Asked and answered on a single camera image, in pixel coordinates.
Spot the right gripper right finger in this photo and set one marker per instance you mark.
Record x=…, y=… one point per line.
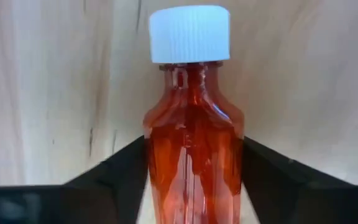
x=278, y=189

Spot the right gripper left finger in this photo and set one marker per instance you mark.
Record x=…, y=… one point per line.
x=117, y=186

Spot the red bottle with white cap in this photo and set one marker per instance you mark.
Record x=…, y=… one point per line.
x=194, y=155

